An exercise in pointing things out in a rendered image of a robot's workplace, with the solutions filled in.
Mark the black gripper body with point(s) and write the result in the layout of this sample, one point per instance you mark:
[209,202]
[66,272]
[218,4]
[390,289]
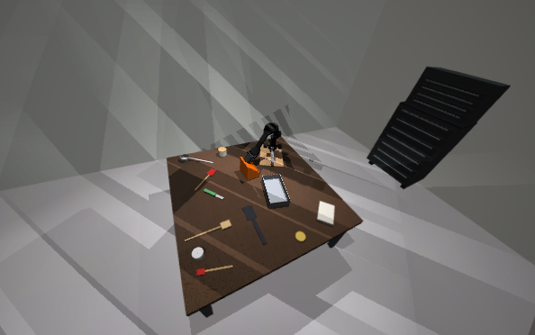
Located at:
[272,144]

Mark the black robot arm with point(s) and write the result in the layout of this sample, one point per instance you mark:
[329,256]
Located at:
[270,128]

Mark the grey saucepan with long thin handle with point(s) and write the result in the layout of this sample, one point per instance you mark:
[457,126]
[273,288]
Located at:
[185,158]

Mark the yellow round disc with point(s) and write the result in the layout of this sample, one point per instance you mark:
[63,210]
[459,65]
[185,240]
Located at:
[300,236]

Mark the white flat rectangular block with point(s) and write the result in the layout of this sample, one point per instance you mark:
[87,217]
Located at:
[325,213]

